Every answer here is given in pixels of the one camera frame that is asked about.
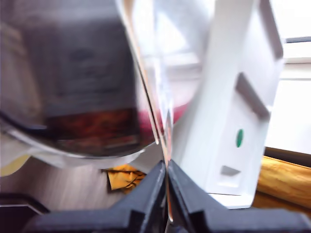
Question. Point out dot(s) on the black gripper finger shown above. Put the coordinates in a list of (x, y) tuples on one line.
[(136, 213), (206, 216)]

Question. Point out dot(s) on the printed cardboard sleeve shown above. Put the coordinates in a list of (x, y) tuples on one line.
[(92, 126)]

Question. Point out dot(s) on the yellow crumpled wrapper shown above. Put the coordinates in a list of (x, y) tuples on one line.
[(124, 178)]

